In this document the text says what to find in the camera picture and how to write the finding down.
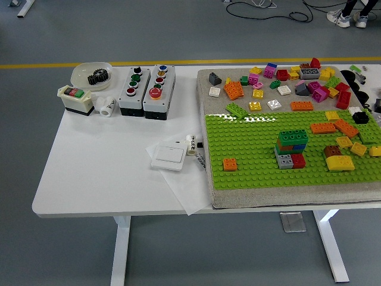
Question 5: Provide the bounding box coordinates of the white pipe tee fitting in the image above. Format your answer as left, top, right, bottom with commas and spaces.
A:
92, 95, 117, 117

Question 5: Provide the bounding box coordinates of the light grey long brick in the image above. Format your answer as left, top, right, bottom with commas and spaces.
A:
299, 68, 321, 80

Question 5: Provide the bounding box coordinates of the grey square brick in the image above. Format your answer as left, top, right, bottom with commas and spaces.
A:
274, 150, 294, 170

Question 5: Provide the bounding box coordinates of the grey four-button control box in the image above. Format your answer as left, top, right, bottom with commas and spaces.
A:
118, 66, 152, 117

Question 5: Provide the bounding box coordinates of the dark green long brick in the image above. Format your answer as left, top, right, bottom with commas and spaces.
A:
274, 144, 306, 156
277, 129, 310, 147

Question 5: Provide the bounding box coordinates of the person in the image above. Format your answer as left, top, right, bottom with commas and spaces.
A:
326, 0, 381, 29

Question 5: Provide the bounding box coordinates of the white plastic bowl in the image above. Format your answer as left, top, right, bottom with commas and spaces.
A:
70, 61, 114, 92

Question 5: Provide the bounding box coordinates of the cream red-green switch box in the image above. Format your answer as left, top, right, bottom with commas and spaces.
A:
57, 84, 95, 117

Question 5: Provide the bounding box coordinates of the silver floor plate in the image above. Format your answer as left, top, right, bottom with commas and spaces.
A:
279, 211, 307, 233

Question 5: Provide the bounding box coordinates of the grey emergency-stop control box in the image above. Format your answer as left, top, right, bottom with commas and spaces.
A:
142, 64, 176, 121

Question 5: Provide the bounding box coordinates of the orange square brick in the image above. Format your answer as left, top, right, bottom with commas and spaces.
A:
223, 157, 239, 172

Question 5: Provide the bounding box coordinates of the wide orange brick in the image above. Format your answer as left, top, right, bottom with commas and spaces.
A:
223, 80, 246, 101

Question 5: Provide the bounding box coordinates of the white wall switch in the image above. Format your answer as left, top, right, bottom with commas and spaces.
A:
151, 142, 188, 172

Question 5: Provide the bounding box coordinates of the lime green long brick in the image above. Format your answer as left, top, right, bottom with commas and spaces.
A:
225, 101, 249, 119

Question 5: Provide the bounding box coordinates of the white table leg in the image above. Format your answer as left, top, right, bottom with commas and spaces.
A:
110, 214, 132, 286
312, 209, 351, 283

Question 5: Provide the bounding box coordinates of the black toothed round brick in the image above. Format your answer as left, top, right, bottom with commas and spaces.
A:
352, 111, 370, 125

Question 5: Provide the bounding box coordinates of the yellow curved brick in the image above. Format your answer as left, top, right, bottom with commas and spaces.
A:
326, 155, 356, 173

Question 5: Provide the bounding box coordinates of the large dark grey slope brick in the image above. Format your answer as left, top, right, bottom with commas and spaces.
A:
294, 82, 311, 97

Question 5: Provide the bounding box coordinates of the black floor cable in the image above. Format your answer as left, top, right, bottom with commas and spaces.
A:
223, 0, 346, 22

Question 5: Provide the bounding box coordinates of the brown square brick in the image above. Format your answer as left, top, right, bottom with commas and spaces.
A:
276, 139, 295, 152
323, 145, 343, 158

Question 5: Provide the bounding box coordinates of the white paper sheet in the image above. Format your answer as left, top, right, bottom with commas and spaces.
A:
145, 139, 211, 216

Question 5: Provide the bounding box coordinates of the large magenta brick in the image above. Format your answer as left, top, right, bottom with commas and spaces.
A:
311, 87, 330, 104

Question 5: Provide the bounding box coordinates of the white desk foot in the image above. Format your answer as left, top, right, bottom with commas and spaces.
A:
8, 0, 37, 18

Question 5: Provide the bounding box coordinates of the lime green studded baseplate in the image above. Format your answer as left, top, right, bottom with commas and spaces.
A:
205, 108, 381, 191

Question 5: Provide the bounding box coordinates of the red long brick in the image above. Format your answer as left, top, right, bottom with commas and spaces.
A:
336, 91, 352, 110

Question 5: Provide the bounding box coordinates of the grey-brown mat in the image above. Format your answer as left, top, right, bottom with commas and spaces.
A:
196, 66, 381, 209

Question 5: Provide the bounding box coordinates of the white printed label strip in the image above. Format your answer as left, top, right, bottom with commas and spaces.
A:
193, 152, 208, 173

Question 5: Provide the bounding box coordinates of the lime green square brick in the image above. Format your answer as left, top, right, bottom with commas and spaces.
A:
324, 76, 342, 89

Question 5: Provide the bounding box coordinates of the light green flat plate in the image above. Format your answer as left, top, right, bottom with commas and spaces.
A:
357, 123, 381, 145

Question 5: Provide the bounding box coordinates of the white tube with writing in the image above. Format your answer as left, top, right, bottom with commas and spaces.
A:
185, 133, 198, 157

